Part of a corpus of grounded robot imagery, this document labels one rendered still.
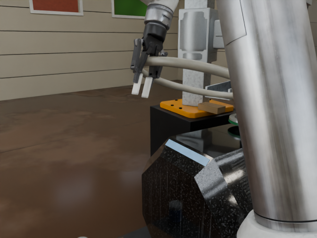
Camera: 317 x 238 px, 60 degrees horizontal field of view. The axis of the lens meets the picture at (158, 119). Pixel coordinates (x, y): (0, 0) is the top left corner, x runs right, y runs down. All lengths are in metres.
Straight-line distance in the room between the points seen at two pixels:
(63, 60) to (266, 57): 7.11
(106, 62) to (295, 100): 7.59
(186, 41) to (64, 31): 5.44
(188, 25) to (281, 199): 1.99
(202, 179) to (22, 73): 6.23
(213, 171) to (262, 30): 0.98
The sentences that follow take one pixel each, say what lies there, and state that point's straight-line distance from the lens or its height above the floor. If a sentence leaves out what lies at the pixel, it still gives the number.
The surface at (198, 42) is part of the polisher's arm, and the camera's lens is 2.23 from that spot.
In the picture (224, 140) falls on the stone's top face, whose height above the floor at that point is 0.83.
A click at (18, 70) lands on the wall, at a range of 7.10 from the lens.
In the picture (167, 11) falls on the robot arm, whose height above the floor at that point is 1.42.
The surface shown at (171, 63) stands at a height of 1.27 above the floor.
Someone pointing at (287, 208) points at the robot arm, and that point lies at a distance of 0.34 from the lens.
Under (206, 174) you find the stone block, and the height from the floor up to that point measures 0.76.
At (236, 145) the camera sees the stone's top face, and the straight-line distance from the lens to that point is 1.42.
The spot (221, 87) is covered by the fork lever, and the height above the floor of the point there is 1.10.
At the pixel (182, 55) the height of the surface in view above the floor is 1.20.
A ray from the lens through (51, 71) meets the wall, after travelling 7.29.
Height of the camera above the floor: 1.34
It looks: 16 degrees down
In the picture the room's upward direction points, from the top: straight up
